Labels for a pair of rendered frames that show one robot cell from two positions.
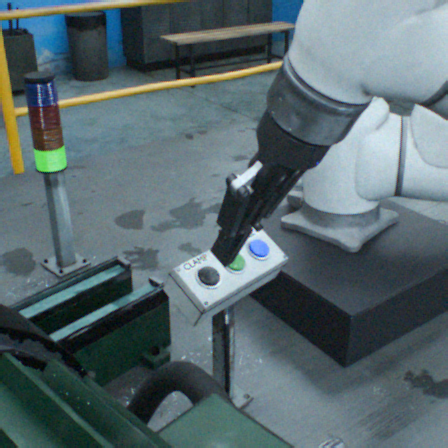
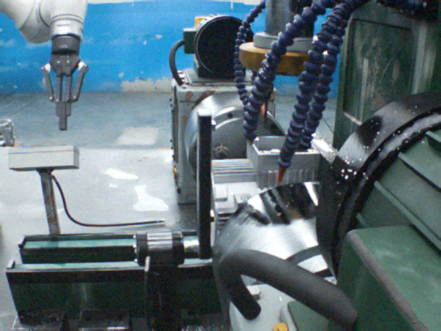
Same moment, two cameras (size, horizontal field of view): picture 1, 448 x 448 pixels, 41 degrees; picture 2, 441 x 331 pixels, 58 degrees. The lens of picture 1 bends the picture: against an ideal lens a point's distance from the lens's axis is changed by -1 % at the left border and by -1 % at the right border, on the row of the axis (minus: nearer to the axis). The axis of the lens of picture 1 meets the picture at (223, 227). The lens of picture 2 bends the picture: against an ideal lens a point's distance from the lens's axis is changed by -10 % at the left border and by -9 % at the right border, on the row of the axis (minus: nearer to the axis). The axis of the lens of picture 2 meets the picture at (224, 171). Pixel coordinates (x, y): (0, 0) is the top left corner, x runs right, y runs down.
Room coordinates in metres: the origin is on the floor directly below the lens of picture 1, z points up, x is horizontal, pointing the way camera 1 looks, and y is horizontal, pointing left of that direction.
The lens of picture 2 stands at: (1.21, 0.92, 1.42)
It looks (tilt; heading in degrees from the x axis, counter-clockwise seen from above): 23 degrees down; 217
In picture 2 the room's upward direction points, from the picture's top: 1 degrees clockwise
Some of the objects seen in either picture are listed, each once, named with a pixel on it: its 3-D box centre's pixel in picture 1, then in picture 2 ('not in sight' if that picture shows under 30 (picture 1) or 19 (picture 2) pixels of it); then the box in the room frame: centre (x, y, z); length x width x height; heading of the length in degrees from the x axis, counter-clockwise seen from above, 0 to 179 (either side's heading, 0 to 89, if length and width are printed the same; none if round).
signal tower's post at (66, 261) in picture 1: (53, 177); not in sight; (1.13, 0.35, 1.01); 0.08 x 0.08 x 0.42; 46
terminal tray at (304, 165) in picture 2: not in sight; (281, 161); (0.50, 0.53, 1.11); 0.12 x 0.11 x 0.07; 136
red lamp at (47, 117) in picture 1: (44, 113); not in sight; (1.13, 0.35, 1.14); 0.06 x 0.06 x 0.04
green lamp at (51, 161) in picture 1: (50, 157); not in sight; (1.13, 0.35, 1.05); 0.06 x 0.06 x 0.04
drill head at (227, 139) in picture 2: not in sight; (230, 137); (0.29, 0.25, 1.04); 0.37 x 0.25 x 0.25; 46
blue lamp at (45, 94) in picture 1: (41, 90); not in sight; (1.13, 0.35, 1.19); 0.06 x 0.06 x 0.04
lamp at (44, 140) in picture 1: (47, 135); not in sight; (1.13, 0.35, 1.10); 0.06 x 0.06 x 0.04
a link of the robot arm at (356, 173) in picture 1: (350, 147); not in sight; (1.11, -0.25, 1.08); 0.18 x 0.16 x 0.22; 76
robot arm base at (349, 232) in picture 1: (332, 207); not in sight; (1.12, -0.23, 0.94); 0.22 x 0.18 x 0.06; 47
